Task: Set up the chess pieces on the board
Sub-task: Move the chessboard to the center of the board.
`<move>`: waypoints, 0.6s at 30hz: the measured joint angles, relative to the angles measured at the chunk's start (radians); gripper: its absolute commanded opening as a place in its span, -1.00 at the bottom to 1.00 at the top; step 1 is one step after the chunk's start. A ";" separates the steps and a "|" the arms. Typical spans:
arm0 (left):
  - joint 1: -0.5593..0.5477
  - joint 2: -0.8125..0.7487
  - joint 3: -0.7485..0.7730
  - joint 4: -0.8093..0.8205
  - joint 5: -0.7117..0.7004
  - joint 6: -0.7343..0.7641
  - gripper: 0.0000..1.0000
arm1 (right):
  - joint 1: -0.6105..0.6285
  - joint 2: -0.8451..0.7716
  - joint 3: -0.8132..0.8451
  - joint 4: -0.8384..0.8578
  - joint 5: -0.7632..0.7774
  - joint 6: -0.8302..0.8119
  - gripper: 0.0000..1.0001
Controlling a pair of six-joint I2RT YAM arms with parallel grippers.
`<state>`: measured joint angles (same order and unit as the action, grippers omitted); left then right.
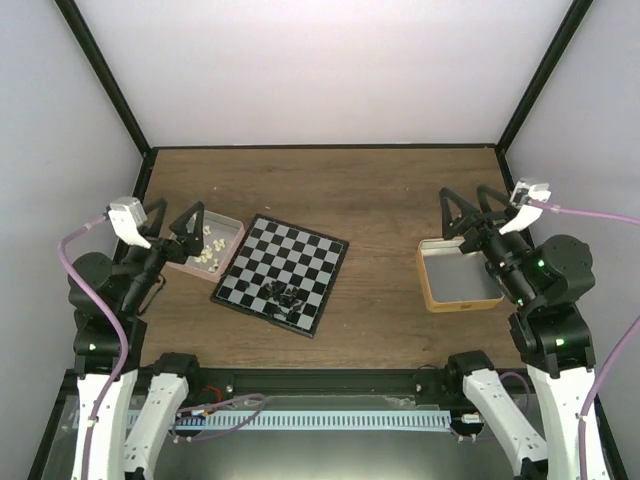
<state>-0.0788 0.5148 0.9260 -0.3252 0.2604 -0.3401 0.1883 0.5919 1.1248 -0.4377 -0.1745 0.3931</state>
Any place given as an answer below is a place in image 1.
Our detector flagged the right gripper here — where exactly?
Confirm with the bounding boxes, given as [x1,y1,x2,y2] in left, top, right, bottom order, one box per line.
[440,185,539,307]

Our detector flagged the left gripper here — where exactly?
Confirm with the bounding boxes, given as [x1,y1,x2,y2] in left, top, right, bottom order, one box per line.
[122,197,209,315]

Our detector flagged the black white chess board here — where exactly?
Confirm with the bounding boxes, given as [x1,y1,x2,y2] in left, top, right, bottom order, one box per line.
[210,214,349,338]

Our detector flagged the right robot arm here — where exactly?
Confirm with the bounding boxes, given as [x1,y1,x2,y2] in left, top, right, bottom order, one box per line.
[439,181,609,479]

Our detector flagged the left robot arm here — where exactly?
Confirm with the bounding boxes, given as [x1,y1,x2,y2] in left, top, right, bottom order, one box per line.
[58,197,205,479]

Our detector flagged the white chess pieces in tin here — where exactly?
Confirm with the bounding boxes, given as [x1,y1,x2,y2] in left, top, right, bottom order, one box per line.
[194,225,226,273]

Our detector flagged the pile of black chess pieces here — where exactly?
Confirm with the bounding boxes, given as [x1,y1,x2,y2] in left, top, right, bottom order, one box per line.
[248,281,304,323]

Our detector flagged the pink metal tin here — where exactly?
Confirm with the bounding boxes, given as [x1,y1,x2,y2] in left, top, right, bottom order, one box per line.
[168,210,245,283]

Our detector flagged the yellow metal tin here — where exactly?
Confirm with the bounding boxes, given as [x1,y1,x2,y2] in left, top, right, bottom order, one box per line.
[416,237,504,313]

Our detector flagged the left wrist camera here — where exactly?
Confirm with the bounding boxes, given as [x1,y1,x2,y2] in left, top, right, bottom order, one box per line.
[107,197,151,249]

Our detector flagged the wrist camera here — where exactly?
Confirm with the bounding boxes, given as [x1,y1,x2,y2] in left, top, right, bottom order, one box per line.
[107,197,151,249]
[499,178,551,235]

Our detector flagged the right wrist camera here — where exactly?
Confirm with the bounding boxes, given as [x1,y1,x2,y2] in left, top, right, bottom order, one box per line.
[499,178,551,235]

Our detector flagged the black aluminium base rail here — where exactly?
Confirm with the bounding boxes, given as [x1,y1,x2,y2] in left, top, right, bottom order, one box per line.
[198,368,446,400]

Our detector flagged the light blue slotted cable duct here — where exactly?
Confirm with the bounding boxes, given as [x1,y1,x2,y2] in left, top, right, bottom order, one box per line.
[127,409,451,432]

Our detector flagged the black enclosure frame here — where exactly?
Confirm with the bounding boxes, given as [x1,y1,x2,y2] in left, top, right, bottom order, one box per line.
[29,0,631,480]

